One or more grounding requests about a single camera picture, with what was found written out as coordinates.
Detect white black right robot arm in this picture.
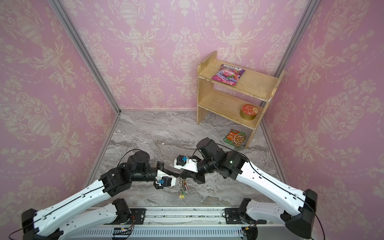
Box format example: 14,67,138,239
174,138,319,240

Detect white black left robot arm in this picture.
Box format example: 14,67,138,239
21,150,176,240

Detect green orange food packet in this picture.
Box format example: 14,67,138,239
224,129,247,148

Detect red round tin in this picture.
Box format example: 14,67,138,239
240,104,258,121

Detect wooden two-tier shelf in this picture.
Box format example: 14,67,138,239
196,50,286,149

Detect pink snack packet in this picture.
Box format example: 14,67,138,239
211,64,246,86

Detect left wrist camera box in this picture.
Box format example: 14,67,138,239
154,170,177,190

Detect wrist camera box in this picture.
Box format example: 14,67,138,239
154,170,177,190
174,155,198,173

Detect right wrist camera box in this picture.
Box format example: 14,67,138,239
174,155,198,173

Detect aluminium front rail base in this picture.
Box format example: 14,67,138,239
59,199,303,240

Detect aluminium corner frame post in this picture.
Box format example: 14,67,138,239
48,0,121,115

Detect right aluminium corner post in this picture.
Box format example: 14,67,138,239
275,0,321,77

